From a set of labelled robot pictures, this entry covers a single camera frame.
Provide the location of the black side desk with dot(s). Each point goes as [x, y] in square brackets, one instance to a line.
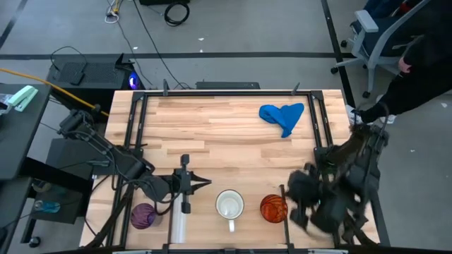
[21, 141]

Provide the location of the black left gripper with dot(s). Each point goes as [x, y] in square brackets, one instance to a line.
[185, 183]

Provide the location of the purple ball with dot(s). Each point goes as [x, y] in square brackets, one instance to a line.
[142, 216]

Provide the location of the white shoe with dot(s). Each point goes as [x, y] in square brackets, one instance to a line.
[388, 120]
[353, 113]

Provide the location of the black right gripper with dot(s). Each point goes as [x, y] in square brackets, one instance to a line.
[303, 188]

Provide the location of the person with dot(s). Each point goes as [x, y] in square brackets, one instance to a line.
[423, 84]

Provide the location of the white mug brown rim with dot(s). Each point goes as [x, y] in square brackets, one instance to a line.
[229, 204]

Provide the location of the black floor box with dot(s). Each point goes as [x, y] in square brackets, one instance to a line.
[155, 2]

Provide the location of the tape roll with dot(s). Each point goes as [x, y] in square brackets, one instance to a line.
[41, 186]

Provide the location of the black flat box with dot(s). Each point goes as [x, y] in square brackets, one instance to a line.
[227, 85]

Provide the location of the blue water bottle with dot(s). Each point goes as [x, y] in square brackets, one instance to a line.
[47, 206]

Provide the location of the orange basketball toy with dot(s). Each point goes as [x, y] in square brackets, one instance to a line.
[272, 209]

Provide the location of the black computer tower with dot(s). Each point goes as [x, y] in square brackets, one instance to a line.
[99, 74]

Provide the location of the black round knob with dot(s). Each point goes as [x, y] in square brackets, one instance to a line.
[34, 242]

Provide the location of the black table rail frame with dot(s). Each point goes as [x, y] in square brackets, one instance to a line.
[226, 94]

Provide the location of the black equipment cart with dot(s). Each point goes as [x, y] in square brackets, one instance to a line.
[67, 155]

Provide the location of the grey office chair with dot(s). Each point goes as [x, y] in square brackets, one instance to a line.
[374, 49]

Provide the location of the clear plastic packet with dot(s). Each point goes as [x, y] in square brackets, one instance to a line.
[4, 104]

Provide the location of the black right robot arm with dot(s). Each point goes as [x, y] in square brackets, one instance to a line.
[353, 176]

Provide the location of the mint green stapler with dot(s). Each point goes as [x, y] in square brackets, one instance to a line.
[23, 98]

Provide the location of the blue cloth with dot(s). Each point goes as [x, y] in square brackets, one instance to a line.
[286, 118]

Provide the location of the small black device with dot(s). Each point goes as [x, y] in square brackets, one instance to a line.
[77, 75]

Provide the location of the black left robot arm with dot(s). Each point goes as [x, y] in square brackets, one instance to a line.
[102, 144]

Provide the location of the person's hand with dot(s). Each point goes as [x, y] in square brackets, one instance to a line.
[404, 65]

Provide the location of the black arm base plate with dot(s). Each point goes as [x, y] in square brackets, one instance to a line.
[319, 153]

